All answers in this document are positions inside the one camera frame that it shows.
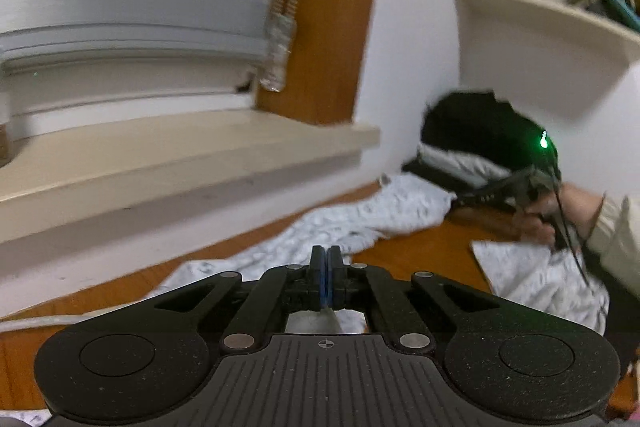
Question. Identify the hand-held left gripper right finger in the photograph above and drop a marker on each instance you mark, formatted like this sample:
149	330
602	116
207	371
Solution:
334	279

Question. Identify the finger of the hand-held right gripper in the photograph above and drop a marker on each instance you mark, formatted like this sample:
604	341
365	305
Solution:
490	194

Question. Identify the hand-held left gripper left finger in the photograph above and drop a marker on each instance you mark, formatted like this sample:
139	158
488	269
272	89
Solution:
320	279

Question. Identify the white patterned pajama pants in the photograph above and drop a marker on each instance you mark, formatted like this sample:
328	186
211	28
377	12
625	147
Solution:
350	217

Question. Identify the person's right forearm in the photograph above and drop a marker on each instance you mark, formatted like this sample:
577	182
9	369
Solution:
617	237

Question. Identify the person's right hand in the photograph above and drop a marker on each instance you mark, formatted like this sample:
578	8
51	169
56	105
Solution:
582	212

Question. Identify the white patterned folded garment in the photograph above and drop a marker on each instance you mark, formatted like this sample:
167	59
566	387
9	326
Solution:
465	164

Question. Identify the black folded garment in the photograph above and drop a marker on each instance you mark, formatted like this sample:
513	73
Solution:
475	122

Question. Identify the cream window sill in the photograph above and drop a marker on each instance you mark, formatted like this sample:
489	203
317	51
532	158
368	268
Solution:
175	157

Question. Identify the pink cloth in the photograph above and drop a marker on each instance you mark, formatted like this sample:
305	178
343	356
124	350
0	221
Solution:
625	421

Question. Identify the wooden window frame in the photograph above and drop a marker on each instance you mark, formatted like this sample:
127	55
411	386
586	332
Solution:
330	7

